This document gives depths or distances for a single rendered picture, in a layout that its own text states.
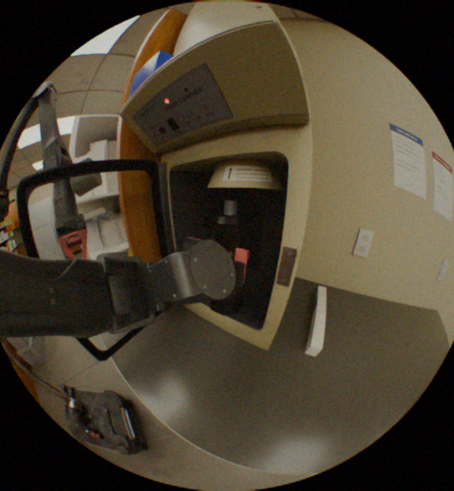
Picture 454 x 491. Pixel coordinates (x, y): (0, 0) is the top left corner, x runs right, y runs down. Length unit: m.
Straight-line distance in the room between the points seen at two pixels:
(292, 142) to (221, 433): 0.50
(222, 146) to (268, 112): 0.10
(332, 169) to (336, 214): 0.18
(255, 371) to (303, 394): 0.14
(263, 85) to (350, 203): 0.55
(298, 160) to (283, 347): 0.42
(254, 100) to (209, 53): 0.08
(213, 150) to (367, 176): 0.58
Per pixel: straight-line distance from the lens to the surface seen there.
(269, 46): 0.20
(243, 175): 0.26
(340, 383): 0.47
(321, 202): 0.64
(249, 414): 0.38
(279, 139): 0.22
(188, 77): 0.24
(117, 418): 1.28
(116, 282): 0.16
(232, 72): 0.21
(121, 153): 0.41
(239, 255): 0.24
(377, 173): 0.70
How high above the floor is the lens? 1.32
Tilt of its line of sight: 23 degrees down
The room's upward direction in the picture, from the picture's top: straight up
